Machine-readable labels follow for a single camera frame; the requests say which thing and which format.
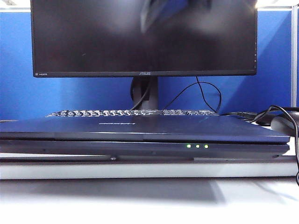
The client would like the black Hasee laptop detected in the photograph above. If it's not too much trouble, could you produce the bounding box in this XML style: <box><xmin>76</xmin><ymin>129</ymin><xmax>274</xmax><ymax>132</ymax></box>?
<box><xmin>0</xmin><ymin>115</ymin><xmax>292</xmax><ymax>161</ymax></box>

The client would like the black Logitech keyboard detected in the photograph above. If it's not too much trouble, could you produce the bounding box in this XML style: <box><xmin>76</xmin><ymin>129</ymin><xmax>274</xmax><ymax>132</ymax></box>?
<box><xmin>45</xmin><ymin>109</ymin><xmax>220</xmax><ymax>118</ymax></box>

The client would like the black ASUS monitor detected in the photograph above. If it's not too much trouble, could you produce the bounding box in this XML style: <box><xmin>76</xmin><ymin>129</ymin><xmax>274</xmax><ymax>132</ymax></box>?
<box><xmin>30</xmin><ymin>0</ymin><xmax>258</xmax><ymax>110</ymax></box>

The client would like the black Logitech mouse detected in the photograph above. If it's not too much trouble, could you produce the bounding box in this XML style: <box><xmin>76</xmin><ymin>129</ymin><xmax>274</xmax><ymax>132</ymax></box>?
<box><xmin>271</xmin><ymin>115</ymin><xmax>297</xmax><ymax>136</ymax></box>

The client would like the black monitor stand cable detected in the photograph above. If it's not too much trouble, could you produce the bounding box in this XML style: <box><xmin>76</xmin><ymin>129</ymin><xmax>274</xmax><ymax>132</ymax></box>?
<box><xmin>131</xmin><ymin>79</ymin><xmax>150</xmax><ymax>110</ymax></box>

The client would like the thin black monitor cable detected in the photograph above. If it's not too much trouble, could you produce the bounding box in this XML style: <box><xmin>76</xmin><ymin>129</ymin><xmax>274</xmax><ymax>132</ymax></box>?
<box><xmin>163</xmin><ymin>76</ymin><xmax>222</xmax><ymax>113</ymax></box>

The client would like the thin black laptop cable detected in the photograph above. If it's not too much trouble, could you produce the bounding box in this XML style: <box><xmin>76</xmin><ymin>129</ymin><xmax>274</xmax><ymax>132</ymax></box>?
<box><xmin>221</xmin><ymin>111</ymin><xmax>257</xmax><ymax>121</ymax></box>

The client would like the thick black arched cable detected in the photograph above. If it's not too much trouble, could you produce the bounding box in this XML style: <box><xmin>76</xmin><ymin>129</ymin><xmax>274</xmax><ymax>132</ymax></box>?
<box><xmin>256</xmin><ymin>105</ymin><xmax>299</xmax><ymax>185</ymax></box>

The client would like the grey aluminium partition post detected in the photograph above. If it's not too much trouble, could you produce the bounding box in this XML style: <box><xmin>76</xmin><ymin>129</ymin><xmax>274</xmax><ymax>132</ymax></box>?
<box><xmin>291</xmin><ymin>4</ymin><xmax>299</xmax><ymax>108</ymax></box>

